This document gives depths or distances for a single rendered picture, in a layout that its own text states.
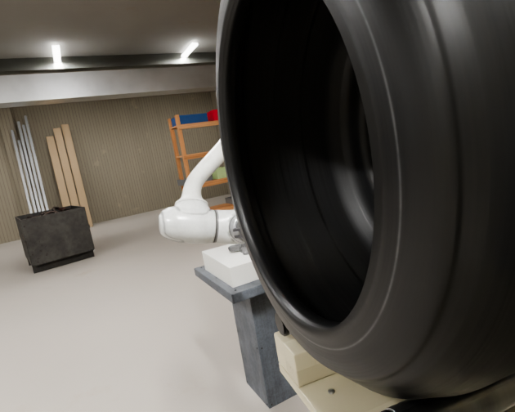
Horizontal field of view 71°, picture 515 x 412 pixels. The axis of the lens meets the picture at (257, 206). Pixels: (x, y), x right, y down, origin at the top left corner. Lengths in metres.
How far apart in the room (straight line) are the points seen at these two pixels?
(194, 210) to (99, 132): 9.57
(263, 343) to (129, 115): 9.43
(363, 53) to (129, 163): 10.40
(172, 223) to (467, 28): 0.93
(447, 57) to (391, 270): 0.14
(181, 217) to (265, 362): 0.97
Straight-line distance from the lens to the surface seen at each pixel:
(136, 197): 10.63
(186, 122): 6.77
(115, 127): 10.66
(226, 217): 1.09
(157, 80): 8.06
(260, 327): 1.75
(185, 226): 1.07
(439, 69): 0.24
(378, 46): 0.26
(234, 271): 1.54
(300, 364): 0.65
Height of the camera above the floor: 1.19
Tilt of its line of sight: 9 degrees down
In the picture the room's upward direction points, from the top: 9 degrees counter-clockwise
